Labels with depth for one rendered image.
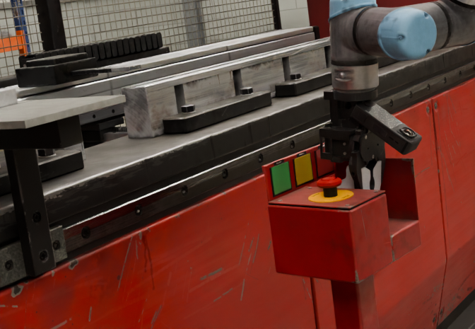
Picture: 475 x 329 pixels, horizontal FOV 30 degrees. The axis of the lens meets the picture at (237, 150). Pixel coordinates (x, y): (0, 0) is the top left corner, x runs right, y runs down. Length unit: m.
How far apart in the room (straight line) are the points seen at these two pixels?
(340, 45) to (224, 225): 0.40
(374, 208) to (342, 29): 0.28
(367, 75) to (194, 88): 0.43
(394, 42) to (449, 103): 1.26
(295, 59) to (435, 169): 0.60
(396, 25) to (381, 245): 0.34
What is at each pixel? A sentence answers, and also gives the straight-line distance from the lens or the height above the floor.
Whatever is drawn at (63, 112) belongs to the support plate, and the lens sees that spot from 1.11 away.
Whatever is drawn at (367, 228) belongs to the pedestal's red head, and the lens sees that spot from 1.37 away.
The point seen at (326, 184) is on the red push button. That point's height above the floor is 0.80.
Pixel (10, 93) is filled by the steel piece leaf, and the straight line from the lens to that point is 1.29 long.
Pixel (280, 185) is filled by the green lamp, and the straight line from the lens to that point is 1.44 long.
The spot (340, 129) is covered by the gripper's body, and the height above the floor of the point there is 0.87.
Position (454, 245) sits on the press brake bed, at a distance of 2.61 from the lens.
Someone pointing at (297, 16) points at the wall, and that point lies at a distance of 9.04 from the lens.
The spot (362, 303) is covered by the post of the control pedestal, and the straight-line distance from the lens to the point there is 1.48.
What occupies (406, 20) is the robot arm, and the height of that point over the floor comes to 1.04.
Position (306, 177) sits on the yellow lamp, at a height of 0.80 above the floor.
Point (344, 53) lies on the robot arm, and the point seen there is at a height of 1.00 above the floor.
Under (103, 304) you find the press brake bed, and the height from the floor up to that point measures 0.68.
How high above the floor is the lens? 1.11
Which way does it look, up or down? 10 degrees down
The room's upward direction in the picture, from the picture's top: 8 degrees counter-clockwise
